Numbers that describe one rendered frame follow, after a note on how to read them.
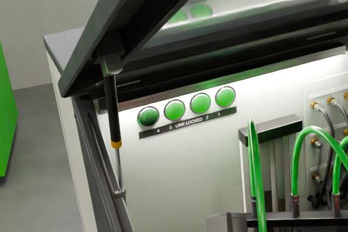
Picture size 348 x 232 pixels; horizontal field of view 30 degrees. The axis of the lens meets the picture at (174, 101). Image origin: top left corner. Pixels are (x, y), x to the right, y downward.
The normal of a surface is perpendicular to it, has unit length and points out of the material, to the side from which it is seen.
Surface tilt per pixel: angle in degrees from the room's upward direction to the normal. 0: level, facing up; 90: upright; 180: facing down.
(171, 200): 90
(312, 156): 90
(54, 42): 0
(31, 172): 0
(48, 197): 0
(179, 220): 90
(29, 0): 90
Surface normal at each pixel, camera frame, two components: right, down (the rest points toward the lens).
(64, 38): -0.11, -0.89
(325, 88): 0.34, 0.38
